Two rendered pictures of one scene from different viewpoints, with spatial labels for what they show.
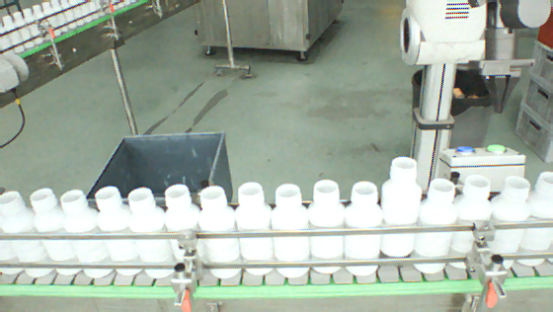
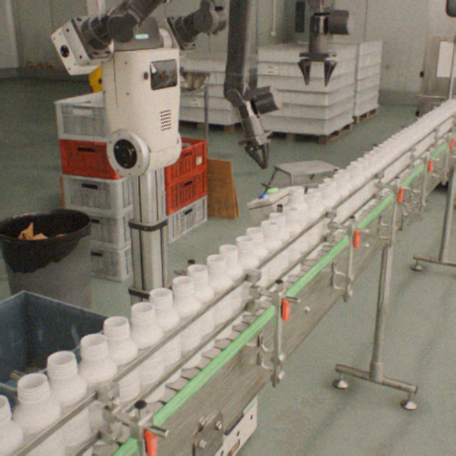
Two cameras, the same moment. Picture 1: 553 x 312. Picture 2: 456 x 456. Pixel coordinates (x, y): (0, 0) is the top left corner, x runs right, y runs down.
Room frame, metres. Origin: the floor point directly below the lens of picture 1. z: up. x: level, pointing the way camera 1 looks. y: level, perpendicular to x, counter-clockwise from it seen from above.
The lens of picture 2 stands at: (0.09, 1.17, 1.61)
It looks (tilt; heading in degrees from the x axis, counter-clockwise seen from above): 20 degrees down; 294
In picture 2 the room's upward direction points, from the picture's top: straight up
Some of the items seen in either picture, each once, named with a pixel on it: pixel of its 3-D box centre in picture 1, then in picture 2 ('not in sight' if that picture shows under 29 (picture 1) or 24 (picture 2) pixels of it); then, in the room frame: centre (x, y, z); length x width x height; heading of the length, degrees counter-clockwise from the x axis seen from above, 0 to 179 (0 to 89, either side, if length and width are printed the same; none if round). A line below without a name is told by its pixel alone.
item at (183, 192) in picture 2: not in sight; (166, 187); (2.37, -2.67, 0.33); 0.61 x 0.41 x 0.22; 88
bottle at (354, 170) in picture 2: not in sight; (350, 193); (0.48, -0.59, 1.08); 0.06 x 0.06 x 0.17
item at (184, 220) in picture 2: not in sight; (166, 215); (2.37, -2.67, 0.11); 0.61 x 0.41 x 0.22; 88
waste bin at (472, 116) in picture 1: (447, 133); (51, 282); (2.04, -0.96, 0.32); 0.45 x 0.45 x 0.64
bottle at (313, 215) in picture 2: (434, 226); (307, 226); (0.51, -0.24, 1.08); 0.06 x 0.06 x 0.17
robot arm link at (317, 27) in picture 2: not in sight; (321, 25); (0.63, -0.67, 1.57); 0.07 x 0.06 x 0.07; 175
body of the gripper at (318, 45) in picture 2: not in sight; (318, 45); (0.63, -0.67, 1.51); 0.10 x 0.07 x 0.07; 175
